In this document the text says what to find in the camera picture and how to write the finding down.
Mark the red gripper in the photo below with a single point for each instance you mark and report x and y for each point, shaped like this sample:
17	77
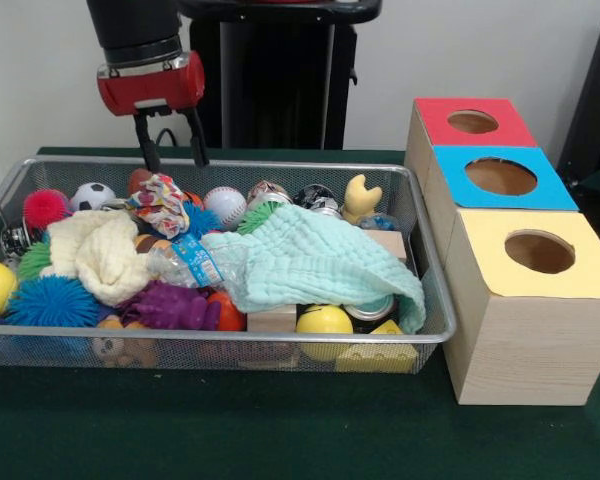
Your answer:
150	90

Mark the pale patterned fabric scrunchie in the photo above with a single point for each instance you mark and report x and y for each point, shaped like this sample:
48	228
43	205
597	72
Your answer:
162	205

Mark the small blue spiky ball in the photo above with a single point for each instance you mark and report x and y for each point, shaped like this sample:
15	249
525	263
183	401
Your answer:
205	220

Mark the mint green cloth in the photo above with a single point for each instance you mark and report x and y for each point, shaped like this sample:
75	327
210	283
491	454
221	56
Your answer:
320	260

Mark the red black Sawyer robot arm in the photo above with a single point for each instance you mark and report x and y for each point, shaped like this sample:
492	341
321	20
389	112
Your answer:
130	25

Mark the wooden box with three holes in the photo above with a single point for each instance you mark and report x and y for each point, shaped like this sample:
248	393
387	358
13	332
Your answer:
530	350

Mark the black and white soccer ball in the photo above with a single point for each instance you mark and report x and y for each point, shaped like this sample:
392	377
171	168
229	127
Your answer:
92	196

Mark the crushed clear plastic bottle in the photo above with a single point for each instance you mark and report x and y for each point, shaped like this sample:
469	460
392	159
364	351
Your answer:
195	262

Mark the cream white cloth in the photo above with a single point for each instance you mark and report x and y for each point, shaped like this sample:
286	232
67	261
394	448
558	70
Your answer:
100	255

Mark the pink spiky ball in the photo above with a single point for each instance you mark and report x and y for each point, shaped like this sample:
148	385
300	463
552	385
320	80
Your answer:
45	207

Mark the purple knobbly rubber toy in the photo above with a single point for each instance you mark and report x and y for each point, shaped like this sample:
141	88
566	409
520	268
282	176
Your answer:
170	305

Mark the large blue spiky ball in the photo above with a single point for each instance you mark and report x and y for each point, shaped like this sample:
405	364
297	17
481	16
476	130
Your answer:
50	302

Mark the yellow smiley face ball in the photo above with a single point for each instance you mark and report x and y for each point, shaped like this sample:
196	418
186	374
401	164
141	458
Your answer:
325	322

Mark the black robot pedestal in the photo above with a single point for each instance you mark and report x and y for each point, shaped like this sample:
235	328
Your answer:
280	90

